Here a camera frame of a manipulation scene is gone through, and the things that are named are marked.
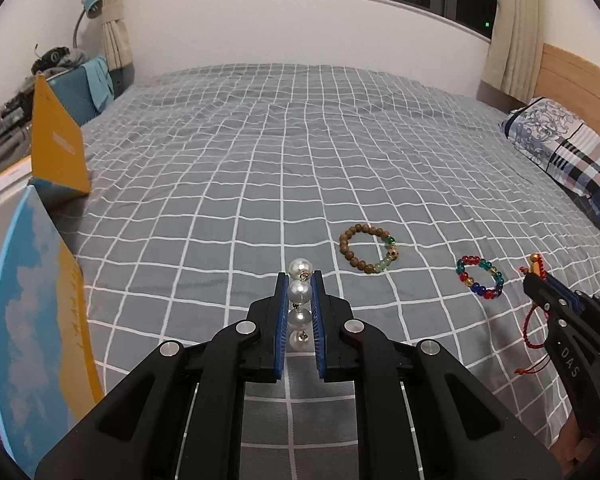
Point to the beige left curtain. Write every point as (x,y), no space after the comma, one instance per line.
(115,35)

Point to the teal desk lamp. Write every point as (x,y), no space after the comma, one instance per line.
(90,9)

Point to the dark clutter pile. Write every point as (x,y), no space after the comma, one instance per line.
(59,58)

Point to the yellow box lid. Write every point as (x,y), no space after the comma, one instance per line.
(57,150)

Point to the blue sky-print box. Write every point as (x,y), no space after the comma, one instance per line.
(48,376)

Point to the grey checked bed sheet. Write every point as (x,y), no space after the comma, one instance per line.
(411,202)

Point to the person's right hand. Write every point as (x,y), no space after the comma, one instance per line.
(572,447)

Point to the wooden headboard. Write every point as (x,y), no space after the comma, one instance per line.
(571,81)

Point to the beige right curtain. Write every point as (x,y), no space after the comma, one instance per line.
(515,52)

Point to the grey storage box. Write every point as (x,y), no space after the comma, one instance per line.
(14,146)

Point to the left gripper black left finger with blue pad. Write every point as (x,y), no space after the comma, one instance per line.
(178,414)

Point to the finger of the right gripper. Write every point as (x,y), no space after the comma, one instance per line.
(567,289)
(542,292)

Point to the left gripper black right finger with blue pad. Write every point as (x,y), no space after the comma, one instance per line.
(420,414)

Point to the beige curtain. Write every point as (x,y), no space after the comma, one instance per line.
(115,35)
(515,52)

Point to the teal suitcase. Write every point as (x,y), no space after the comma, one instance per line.
(85,91)

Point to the blue patterned plaid pillow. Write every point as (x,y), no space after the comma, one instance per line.
(561,144)

